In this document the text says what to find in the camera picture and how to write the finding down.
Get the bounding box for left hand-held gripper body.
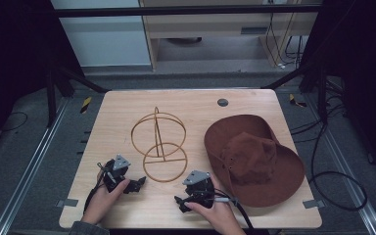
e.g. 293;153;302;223
102;154;132;194

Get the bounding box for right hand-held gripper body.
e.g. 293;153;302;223
182;169;216;210

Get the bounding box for person's left hand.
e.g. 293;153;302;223
80;177;131;226

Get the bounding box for person's right hand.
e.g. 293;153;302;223
183;200;247;235

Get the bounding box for brown wide-brimmed hat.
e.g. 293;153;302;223
203;114;306;209

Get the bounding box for yellow black striped tape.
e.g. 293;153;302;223
79;96;93;115
288;93;307;109

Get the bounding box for black metal stand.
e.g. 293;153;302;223
44;63;110;129
261;60;330;123

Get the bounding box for white cabinet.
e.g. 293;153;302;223
50;0;154;69

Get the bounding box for black curtain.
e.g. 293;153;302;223
0;0;85;165
299;0;376;184

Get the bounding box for light wooden desk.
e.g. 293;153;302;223
138;0;323;71

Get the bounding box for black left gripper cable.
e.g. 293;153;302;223
82;162;112;213

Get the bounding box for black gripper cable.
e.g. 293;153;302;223
205;188;257;230
82;162;112;213

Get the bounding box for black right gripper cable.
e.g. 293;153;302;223
205;188;257;230

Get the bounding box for gold wire hat stand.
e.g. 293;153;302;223
130;106;189;183

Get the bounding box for grey table bracket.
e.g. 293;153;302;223
55;198;79;209
302;199;326;210

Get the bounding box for aluminium floor rail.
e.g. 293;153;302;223
305;93;376;235
0;97;71;235

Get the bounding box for thin black floor cable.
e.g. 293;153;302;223
0;111;29;134

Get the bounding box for black looped floor cable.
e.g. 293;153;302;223
307;119;369;212

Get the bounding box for black cables under desk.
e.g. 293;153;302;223
264;12;306;71

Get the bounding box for black horizontal frame bar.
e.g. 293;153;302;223
52;4;323;18

